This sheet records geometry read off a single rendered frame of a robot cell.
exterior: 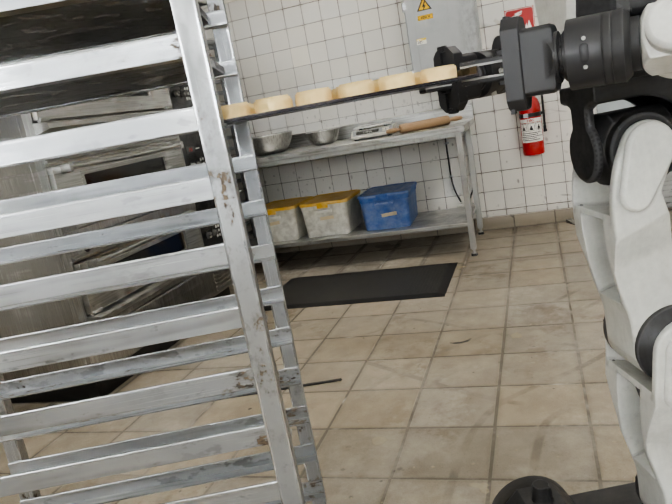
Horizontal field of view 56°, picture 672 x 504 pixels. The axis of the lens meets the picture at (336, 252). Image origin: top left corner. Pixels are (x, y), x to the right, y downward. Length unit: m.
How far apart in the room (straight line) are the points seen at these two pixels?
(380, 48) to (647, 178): 4.11
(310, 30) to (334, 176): 1.16
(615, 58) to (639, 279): 0.46
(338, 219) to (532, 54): 3.82
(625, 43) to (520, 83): 0.13
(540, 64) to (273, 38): 4.56
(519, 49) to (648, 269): 0.48
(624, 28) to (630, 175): 0.31
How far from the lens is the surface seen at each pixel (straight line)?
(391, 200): 4.49
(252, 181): 1.26
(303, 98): 0.87
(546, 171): 5.02
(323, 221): 4.66
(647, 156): 1.11
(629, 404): 1.37
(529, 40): 0.88
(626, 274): 1.17
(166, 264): 0.87
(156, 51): 0.86
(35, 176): 3.01
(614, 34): 0.85
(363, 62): 5.12
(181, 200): 0.85
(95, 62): 0.87
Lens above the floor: 1.12
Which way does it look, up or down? 13 degrees down
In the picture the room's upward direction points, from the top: 10 degrees counter-clockwise
